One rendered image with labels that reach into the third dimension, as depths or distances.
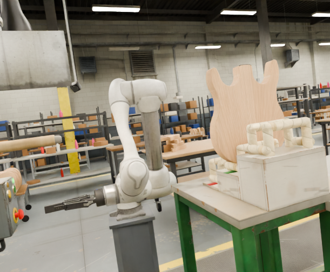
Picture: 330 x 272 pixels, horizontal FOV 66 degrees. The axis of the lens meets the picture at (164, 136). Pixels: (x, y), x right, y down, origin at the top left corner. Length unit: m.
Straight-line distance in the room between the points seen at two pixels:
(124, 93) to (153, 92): 0.15
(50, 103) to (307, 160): 11.41
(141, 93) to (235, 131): 0.58
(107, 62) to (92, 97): 1.76
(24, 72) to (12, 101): 11.42
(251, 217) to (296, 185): 0.20
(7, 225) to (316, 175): 1.11
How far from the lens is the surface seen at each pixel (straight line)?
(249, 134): 0.95
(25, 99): 12.08
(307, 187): 1.01
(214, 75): 1.02
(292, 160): 0.95
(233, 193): 1.05
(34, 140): 0.85
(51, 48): 0.74
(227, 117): 1.03
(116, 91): 1.40
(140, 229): 1.63
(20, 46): 0.74
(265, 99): 1.15
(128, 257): 1.70
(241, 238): 0.89
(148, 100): 1.40
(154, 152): 1.52
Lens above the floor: 1.26
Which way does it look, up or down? 3 degrees down
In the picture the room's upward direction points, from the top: 8 degrees counter-clockwise
